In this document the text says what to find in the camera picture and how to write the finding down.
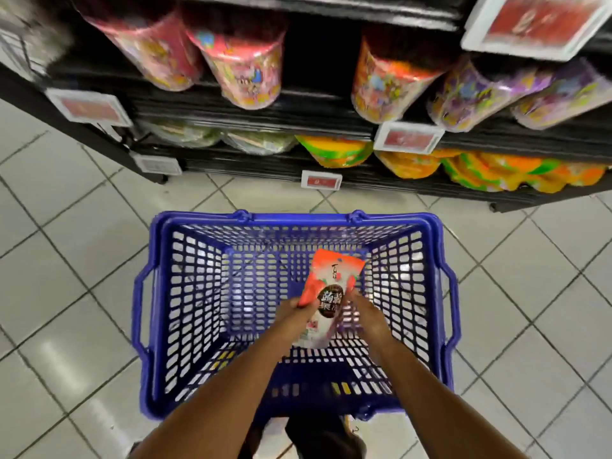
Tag red-white jelly bag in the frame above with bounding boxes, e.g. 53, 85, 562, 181
295, 248, 367, 350

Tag person's left hand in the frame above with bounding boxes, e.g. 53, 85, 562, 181
272, 296, 317, 345

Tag person's left forearm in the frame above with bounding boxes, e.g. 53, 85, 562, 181
129, 330, 307, 459

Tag row of small pink-lid cups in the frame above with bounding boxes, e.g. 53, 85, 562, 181
71, 0, 612, 133

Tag person's right hand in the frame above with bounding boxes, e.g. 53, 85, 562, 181
344, 286, 393, 345

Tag person's right forearm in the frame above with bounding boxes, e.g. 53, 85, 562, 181
363, 330, 527, 459

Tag dark grey metal shelf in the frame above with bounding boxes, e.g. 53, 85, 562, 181
0, 0, 612, 214

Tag blue plastic shopping basket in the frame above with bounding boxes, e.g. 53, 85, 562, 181
132, 210, 462, 421

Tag person's dark trousers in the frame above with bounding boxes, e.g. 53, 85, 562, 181
239, 414, 369, 459

